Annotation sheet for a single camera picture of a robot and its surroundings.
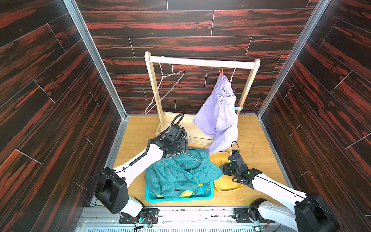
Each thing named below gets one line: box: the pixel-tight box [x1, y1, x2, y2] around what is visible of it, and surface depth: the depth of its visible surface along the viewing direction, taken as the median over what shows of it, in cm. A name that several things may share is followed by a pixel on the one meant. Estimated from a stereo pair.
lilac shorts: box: [193, 74, 239, 156], surface depth 83 cm
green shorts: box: [143, 147, 224, 202], surface depth 76 cm
